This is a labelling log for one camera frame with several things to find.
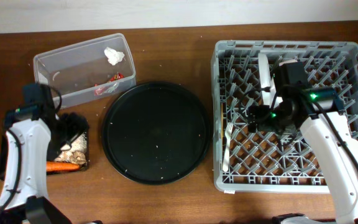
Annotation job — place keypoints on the round black serving tray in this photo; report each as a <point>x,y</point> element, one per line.
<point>156,133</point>

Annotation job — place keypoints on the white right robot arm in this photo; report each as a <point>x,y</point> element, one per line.
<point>290,105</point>

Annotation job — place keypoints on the clear plastic waste bin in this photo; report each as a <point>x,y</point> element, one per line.
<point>77,70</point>

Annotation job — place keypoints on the white plastic fork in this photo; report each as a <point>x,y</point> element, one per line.
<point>228,135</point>

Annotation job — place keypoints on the grey plastic dishwasher rack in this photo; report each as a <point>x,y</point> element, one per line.
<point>269,162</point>

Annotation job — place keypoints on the pile of rice and peanut shells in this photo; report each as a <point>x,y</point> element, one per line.
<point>80,144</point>

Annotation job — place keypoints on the red snack wrapper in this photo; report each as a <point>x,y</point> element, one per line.
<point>109,89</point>

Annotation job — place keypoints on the grey plate with food scraps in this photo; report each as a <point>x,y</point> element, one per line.
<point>266,80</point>

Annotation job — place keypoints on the crumpled white tissue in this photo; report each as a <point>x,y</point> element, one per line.
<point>113,56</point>

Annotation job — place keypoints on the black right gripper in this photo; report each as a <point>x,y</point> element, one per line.
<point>258,115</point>

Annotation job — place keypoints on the orange carrot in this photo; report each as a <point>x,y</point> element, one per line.
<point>61,166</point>

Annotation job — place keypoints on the wooden chopstick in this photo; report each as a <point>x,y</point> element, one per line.
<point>221,120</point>

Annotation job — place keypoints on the brown mushroom piece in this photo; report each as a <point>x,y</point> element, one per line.
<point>78,157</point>

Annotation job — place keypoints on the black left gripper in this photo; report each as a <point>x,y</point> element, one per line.
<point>75,124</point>

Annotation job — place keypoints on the black rectangular waste bin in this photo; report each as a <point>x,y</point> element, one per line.
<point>82,168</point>

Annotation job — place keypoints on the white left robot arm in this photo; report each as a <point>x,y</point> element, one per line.
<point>35,135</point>

